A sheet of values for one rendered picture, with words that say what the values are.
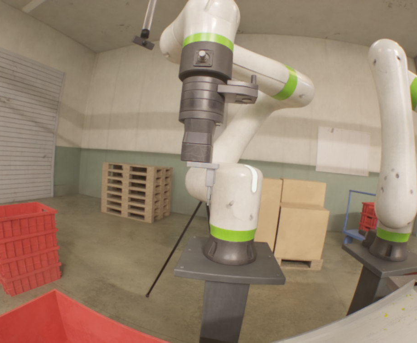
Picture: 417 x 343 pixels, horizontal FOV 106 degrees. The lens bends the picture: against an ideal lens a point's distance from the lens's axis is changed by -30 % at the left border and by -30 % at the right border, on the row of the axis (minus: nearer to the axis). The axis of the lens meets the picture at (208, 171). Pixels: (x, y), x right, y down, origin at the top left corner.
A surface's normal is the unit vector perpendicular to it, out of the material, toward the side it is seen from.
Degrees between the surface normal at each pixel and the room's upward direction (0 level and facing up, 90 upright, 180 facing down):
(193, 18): 99
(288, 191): 90
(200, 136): 70
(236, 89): 90
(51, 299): 90
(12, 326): 90
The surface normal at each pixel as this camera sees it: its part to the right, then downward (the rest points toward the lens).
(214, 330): -0.07, 0.04
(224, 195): -0.57, -0.01
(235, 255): 0.10, -0.36
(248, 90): 0.31, 0.06
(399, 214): -0.63, 0.22
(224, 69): 0.70, 0.09
